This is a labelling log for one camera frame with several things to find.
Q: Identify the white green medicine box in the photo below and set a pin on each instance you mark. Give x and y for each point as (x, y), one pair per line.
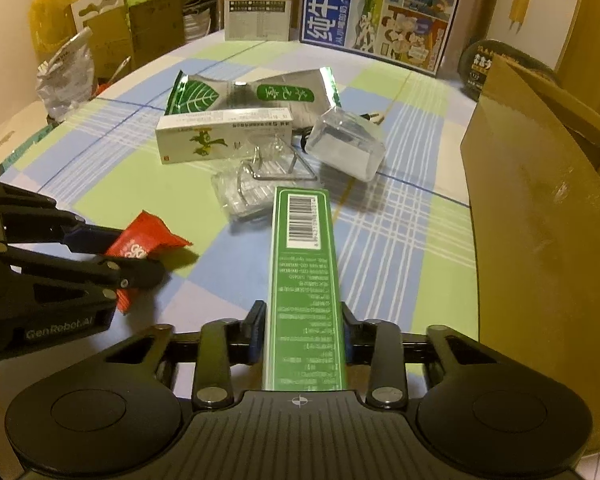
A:
(215, 137)

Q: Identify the silver green tea packet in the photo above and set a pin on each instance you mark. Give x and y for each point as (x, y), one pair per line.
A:
(280, 92)

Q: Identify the yellow plastic bag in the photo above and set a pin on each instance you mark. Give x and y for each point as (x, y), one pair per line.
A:
(55, 10)

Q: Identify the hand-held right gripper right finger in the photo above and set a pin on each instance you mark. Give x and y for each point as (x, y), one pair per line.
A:
(347, 335)

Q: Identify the beige product box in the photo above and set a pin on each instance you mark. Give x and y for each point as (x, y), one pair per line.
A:
(257, 5)

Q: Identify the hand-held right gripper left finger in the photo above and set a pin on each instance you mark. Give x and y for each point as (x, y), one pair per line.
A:
(257, 332)

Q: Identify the long green box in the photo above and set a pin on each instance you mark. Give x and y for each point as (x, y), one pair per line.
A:
(305, 285)

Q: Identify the clear plastic box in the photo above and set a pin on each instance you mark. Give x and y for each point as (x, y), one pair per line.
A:
(345, 145)

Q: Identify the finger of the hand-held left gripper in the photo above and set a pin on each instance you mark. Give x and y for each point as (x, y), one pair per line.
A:
(130, 272)
(92, 239)

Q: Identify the round black lidded bowl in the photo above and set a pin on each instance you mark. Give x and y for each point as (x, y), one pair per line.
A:
(472, 67)

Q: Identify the blue milk carton box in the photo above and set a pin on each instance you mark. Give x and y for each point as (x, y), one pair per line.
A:
(380, 5)

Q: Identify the red snack packet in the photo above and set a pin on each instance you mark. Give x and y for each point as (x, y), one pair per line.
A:
(142, 237)

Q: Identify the small brown cardboard box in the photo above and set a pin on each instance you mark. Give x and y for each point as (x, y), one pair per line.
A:
(157, 30)

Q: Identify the checked cloth desktop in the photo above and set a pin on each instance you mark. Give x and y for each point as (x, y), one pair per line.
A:
(405, 240)

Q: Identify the crumpled silver foil bag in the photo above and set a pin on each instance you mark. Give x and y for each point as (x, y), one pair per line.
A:
(62, 85)

